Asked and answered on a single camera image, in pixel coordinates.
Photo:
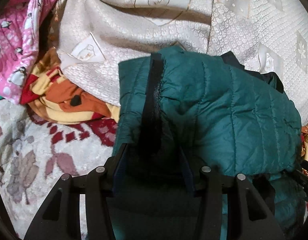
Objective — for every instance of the green quilted puffer jacket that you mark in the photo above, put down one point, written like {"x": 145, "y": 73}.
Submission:
{"x": 150, "y": 201}

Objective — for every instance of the pink penguin print garment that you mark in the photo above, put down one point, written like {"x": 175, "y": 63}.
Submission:
{"x": 19, "y": 43}

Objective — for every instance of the white floral fleece blanket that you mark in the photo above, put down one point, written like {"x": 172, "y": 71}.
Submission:
{"x": 34, "y": 153}

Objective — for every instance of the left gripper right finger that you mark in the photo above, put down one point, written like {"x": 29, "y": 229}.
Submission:
{"x": 214, "y": 200}

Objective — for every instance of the cream patterned quilt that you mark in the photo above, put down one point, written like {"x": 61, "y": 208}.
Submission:
{"x": 93, "y": 36}

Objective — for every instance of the orange yellow red blanket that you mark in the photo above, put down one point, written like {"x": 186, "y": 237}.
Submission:
{"x": 61, "y": 99}

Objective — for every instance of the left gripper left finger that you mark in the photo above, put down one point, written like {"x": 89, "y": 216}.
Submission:
{"x": 59, "y": 215}

